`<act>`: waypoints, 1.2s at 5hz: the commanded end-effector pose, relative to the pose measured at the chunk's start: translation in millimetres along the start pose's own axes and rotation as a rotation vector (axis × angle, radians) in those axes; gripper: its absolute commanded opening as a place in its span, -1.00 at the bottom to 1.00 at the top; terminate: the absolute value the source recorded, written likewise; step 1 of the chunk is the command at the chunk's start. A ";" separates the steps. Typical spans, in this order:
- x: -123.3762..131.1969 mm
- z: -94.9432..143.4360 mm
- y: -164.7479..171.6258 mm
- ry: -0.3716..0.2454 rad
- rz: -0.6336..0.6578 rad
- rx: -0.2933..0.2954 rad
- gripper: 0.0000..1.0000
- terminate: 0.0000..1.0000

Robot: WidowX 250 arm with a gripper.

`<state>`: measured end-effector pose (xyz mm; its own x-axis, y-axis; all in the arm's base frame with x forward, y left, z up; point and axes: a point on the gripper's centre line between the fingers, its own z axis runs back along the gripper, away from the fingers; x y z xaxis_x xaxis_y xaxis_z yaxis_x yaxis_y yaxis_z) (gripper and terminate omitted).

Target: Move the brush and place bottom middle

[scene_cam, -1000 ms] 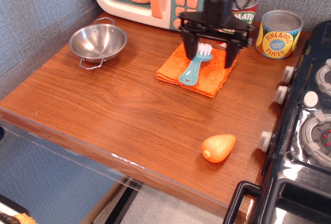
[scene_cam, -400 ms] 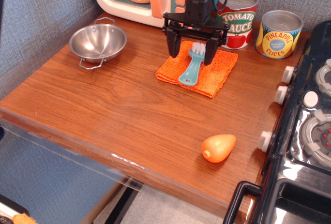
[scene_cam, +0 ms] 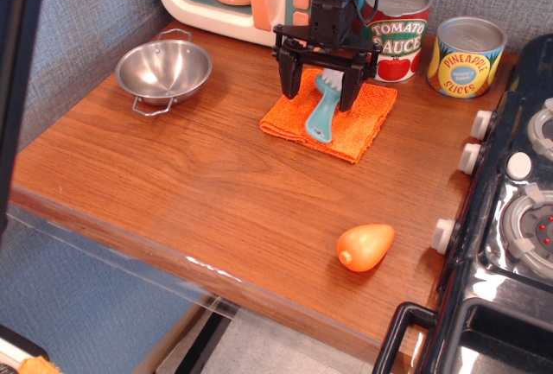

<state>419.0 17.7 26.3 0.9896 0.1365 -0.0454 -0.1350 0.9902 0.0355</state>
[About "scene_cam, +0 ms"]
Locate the black toy stove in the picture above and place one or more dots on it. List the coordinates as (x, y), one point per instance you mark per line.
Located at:
(494, 313)

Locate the pineapple slices can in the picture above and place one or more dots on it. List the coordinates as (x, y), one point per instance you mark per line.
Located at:
(466, 56)

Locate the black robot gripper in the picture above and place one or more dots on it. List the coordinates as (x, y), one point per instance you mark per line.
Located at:
(328, 41)

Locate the orange plastic toy carrot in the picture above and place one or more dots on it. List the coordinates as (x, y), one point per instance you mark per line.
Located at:
(361, 248)

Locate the teal dish brush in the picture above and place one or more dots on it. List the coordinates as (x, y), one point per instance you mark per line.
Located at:
(319, 122)

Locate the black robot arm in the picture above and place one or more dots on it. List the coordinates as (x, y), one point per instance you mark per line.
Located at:
(327, 41)

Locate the steel bowl with handles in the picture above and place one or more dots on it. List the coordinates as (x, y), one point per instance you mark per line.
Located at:
(164, 72)

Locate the tomato sauce can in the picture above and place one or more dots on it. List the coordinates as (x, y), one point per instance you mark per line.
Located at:
(398, 27)

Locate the orange folded cloth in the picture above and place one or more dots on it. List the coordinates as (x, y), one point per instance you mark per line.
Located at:
(352, 131)

